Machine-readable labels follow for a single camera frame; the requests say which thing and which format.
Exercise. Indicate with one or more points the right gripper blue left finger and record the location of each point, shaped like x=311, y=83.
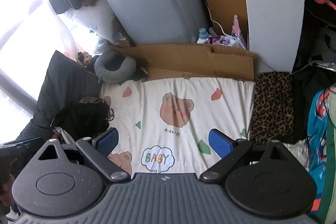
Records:
x=95, y=152

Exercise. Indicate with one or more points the pink spray bottle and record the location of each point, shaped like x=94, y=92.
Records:
x=237, y=34

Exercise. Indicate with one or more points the blue patterned clothing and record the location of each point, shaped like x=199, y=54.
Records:
x=321, y=136

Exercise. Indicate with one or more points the brown cardboard sheet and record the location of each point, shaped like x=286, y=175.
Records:
x=192, y=59

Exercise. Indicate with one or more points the white pillow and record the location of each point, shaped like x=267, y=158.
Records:
x=99, y=18

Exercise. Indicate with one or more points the black garment pile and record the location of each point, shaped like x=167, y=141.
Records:
x=84, y=119

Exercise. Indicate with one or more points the purple white detergent bag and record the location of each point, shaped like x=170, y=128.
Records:
x=227, y=40

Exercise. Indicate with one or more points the small doll toy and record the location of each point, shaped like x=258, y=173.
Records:
x=86, y=59

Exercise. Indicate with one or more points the white cartoon bear bedsheet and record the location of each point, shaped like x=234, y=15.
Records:
x=164, y=126

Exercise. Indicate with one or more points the leopard print garment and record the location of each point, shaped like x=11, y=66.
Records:
x=272, y=115

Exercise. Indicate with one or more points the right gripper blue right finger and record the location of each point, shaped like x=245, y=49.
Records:
x=233, y=155

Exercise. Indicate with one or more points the white detergent bottle teal cap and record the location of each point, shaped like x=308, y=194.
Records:
x=203, y=36

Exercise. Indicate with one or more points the grey neck pillow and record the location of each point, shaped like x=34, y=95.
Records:
x=112, y=67

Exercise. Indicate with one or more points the white curved wall partition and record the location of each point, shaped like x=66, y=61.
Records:
x=274, y=29

